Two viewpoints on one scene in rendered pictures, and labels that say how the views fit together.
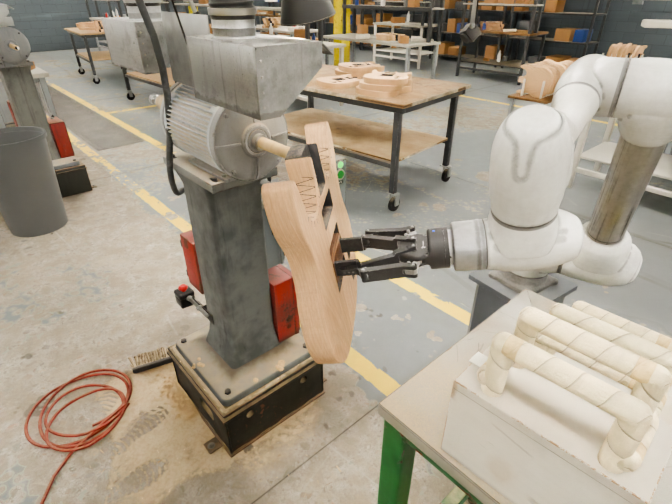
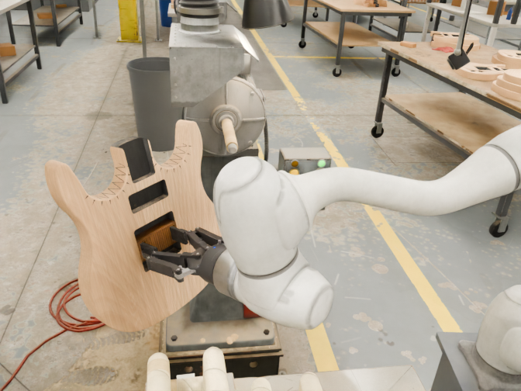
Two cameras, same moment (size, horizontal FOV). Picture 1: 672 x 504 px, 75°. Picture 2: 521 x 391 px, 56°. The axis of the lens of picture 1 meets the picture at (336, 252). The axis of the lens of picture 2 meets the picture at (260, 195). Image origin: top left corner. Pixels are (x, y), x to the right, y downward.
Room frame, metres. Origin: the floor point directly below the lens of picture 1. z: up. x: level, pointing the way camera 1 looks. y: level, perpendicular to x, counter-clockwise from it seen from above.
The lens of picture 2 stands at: (0.10, -0.63, 1.77)
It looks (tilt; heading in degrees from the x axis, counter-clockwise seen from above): 29 degrees down; 32
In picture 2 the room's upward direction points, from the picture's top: 3 degrees clockwise
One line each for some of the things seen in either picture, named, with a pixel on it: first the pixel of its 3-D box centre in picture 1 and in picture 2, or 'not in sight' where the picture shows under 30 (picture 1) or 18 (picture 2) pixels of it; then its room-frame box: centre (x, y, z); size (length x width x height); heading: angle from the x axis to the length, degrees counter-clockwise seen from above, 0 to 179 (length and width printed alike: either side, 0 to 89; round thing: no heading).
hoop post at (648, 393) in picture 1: (642, 401); not in sight; (0.40, -0.41, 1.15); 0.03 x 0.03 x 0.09
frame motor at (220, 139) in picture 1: (224, 126); (223, 101); (1.40, 0.35, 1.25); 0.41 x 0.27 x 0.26; 42
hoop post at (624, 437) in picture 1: (623, 438); not in sight; (0.35, -0.35, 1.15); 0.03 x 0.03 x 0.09
